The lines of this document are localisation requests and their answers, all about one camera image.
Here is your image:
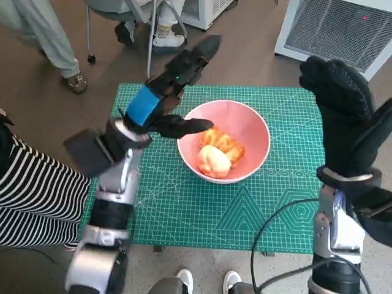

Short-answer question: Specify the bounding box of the right robot hand black glove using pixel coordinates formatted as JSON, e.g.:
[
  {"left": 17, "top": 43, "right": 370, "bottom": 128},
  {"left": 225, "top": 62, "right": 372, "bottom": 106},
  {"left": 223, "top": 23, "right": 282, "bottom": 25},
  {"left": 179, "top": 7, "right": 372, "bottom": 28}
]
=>
[{"left": 298, "top": 55, "right": 392, "bottom": 179}]

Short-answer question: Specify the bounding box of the left robot hand blue tape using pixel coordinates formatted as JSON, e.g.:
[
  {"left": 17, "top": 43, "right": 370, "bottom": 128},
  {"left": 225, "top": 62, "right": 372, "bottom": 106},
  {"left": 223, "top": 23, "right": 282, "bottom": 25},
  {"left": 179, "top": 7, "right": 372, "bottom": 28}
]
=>
[{"left": 121, "top": 34, "right": 222, "bottom": 139}]

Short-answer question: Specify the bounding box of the long braided toy bread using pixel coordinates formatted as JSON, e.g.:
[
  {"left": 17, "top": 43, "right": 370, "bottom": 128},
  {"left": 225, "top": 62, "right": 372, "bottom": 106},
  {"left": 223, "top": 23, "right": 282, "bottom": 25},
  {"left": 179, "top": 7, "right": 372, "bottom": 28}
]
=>
[{"left": 198, "top": 127, "right": 246, "bottom": 168}]

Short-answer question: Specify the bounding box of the round toy bread bun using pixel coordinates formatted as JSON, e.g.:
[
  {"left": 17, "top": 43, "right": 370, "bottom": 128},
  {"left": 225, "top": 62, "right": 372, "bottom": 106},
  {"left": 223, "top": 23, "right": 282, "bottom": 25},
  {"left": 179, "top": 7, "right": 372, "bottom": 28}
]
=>
[{"left": 196, "top": 145, "right": 232, "bottom": 179}]

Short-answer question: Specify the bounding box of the pink bowl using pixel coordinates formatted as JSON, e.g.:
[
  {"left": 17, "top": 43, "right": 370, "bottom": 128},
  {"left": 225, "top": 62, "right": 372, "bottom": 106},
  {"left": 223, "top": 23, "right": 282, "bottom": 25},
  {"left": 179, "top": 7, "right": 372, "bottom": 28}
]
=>
[{"left": 176, "top": 100, "right": 271, "bottom": 184}]

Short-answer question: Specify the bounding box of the silver metal pole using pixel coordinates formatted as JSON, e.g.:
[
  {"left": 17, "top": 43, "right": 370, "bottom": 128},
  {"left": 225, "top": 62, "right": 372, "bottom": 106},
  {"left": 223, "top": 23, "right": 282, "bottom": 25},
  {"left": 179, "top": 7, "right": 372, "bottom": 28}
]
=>
[{"left": 146, "top": 0, "right": 160, "bottom": 79}]

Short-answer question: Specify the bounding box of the person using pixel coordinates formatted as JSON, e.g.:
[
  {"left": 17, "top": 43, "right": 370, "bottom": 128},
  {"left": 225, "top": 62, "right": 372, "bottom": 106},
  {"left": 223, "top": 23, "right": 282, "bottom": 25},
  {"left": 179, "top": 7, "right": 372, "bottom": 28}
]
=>
[
  {"left": 0, "top": 0, "right": 89, "bottom": 95},
  {"left": 0, "top": 108, "right": 92, "bottom": 249},
  {"left": 146, "top": 268, "right": 255, "bottom": 294},
  {"left": 115, "top": 0, "right": 188, "bottom": 53}
]

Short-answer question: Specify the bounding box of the white cabinet with mesh panel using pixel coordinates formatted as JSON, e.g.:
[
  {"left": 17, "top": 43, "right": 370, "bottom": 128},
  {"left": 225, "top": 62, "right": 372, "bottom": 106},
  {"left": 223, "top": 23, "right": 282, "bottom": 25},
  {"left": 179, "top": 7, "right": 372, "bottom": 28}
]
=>
[{"left": 274, "top": 0, "right": 392, "bottom": 82}]

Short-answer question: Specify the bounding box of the grey wheeled chair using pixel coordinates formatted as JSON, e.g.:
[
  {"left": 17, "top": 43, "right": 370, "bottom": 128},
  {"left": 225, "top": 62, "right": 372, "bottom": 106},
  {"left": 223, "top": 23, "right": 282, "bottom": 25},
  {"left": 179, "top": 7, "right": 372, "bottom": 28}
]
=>
[{"left": 85, "top": 0, "right": 188, "bottom": 64}]

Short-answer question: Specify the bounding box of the green cutting mat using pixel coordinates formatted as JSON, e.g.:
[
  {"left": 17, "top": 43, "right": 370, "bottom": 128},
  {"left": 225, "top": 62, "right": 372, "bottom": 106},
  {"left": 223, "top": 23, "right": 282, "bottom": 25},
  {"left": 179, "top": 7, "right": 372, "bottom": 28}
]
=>
[{"left": 81, "top": 84, "right": 325, "bottom": 255}]

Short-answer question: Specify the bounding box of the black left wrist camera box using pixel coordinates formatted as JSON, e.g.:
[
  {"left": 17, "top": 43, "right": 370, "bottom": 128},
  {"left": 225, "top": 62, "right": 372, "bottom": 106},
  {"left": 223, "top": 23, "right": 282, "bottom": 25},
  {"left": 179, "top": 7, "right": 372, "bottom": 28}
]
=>
[{"left": 62, "top": 128, "right": 123, "bottom": 178}]

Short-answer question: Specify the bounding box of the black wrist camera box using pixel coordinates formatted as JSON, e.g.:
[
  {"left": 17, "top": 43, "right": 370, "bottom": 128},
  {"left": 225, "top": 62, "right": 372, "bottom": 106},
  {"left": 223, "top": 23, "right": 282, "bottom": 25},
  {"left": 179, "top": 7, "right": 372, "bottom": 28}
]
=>
[
  {"left": 352, "top": 180, "right": 392, "bottom": 246},
  {"left": 62, "top": 128, "right": 123, "bottom": 178}
]

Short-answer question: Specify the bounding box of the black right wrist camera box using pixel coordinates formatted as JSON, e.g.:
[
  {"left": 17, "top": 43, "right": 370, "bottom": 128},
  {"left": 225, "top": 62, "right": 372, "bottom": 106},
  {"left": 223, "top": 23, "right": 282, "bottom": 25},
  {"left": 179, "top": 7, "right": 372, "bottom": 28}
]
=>
[{"left": 352, "top": 180, "right": 392, "bottom": 246}]

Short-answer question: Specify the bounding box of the black cable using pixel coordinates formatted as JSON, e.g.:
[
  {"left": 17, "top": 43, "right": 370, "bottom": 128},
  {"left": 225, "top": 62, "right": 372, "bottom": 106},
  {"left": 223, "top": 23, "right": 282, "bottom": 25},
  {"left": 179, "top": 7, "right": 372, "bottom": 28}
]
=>
[
  {"left": 249, "top": 198, "right": 321, "bottom": 294},
  {"left": 258, "top": 258, "right": 373, "bottom": 294}
]

